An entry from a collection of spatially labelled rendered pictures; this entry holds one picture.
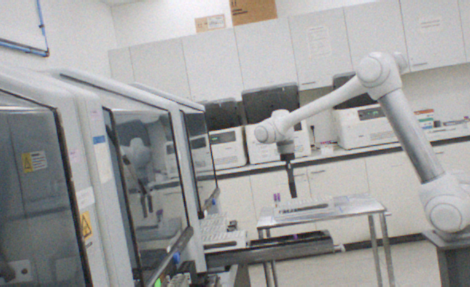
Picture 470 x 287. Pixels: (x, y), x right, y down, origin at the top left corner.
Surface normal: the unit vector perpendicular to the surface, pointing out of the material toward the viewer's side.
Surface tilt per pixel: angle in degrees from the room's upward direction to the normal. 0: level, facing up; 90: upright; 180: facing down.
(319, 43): 90
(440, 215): 96
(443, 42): 90
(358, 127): 90
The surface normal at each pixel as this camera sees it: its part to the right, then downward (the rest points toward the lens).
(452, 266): -0.75, 0.16
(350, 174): -0.07, 0.07
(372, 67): -0.56, 0.04
